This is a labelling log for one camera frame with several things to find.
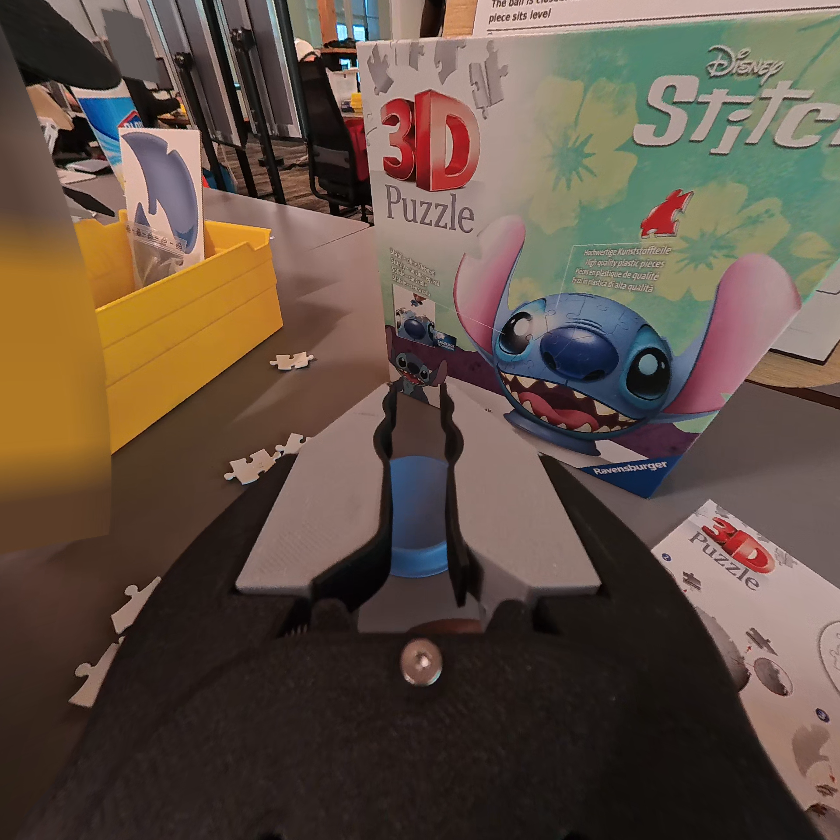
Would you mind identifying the yellow plastic bin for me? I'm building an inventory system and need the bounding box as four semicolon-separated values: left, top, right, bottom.
73;210;284;455

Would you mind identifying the clear plastic bag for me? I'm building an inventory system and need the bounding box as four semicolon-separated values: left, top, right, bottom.
125;223;189;291

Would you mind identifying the blue round plastic dish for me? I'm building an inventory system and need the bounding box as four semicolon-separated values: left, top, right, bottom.
387;456;455;578

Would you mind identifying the black office chair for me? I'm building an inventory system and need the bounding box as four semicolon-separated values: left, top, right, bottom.
298;56;376;219

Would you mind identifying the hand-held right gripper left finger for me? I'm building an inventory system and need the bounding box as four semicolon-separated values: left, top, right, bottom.
235;384;396;609

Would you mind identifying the grey framed panel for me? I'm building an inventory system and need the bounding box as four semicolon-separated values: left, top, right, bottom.
203;0;315;143
147;0;219;153

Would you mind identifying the wipes canister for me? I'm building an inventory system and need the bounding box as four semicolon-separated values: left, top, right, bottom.
72;88;147;193

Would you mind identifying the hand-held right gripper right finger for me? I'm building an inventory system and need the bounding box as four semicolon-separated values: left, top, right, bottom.
436;381;602;608

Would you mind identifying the white card with blue ears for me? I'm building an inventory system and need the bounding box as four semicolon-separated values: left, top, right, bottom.
118;126;206;270

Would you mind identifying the person's left forearm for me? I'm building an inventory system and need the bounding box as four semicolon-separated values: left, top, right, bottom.
0;0;123;91

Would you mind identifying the folded paper leaflet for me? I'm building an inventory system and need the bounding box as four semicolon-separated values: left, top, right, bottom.
651;500;840;840

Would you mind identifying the puzzle piece cluster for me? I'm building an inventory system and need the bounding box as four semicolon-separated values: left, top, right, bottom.
69;432;311;708

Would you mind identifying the cartoon printed puzzle box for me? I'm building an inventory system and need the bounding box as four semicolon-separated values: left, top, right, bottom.
357;13;840;501

